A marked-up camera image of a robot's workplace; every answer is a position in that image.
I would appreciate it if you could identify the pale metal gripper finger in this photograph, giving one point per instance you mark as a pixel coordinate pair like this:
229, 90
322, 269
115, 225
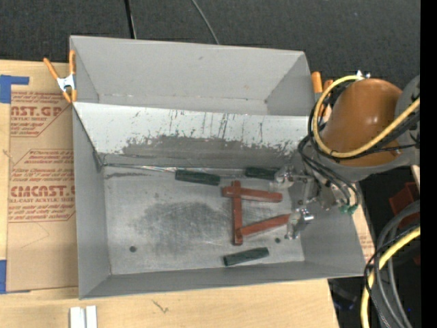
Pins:
285, 175
300, 217

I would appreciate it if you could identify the dark green flat block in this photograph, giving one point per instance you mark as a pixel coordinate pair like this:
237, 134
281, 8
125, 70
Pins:
261, 173
246, 256
198, 177

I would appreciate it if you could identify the red-brown flat block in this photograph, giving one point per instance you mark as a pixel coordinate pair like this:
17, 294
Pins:
264, 225
237, 217
259, 194

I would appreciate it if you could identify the grey metal bin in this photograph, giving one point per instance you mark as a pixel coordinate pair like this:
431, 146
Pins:
170, 217

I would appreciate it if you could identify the brown cardboard board red print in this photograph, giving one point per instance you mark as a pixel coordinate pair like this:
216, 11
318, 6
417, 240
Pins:
41, 183

